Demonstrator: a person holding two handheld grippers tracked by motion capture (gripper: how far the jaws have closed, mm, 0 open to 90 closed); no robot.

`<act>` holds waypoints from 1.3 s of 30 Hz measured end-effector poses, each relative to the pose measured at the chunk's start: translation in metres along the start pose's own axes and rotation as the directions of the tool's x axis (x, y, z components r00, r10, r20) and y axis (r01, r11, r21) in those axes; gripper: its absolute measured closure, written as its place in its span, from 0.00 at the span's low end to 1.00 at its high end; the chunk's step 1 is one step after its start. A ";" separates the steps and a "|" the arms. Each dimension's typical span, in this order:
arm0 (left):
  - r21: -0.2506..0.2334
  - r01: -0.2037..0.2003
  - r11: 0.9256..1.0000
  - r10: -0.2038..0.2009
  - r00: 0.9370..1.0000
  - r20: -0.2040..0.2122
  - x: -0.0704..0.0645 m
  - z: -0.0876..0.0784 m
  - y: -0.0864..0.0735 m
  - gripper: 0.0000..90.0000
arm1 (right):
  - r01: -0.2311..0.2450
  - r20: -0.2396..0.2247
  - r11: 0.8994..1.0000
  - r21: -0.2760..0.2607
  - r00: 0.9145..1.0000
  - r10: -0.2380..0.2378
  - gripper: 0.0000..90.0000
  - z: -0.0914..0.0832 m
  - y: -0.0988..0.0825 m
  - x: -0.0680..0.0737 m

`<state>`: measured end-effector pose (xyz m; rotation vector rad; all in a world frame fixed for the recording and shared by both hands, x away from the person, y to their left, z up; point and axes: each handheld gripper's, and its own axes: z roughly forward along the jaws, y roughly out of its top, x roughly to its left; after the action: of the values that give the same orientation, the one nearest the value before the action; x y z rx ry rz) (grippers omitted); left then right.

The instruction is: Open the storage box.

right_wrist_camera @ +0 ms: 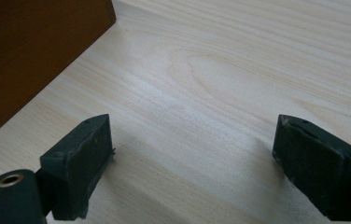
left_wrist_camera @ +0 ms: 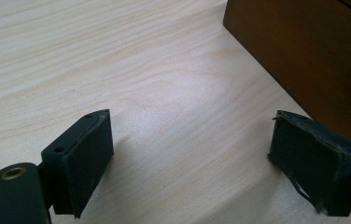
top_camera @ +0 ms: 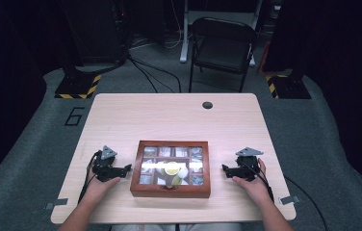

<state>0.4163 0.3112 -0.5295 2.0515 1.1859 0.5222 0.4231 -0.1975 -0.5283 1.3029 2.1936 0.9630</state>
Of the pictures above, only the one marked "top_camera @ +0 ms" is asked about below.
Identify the person's left hand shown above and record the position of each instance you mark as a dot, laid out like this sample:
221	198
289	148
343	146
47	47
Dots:
98	189

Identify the grey tape piece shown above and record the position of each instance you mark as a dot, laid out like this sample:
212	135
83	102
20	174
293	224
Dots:
57	203
289	200

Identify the small white cup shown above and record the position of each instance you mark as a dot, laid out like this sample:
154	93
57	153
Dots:
183	173

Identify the white jar with green lid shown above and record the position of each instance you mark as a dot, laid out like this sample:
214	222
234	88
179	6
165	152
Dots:
176	181

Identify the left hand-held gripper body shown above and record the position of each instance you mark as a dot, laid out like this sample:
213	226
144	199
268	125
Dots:
103	168

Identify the black stand with striped base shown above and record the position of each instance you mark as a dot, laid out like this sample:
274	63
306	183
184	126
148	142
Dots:
78	85
286	86

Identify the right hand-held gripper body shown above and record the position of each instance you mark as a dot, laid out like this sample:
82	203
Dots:
248	166

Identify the black cabinet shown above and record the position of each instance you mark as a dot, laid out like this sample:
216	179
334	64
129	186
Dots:
95	32

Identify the pile of small pale packets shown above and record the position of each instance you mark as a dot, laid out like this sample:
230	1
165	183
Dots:
145	179
150	151
197	166
147	165
164	151
181	151
196	151
197	179

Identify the person's right hand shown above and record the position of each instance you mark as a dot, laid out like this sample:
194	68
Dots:
259	189

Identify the brown wooden box with glass lid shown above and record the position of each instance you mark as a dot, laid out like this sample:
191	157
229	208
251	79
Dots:
169	189

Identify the black folding chair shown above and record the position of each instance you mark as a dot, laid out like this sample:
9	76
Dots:
222	48

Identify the yellow round object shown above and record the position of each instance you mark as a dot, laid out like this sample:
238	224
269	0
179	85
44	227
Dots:
172	167

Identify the black table grommet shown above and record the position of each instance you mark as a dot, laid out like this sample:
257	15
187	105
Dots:
207	105

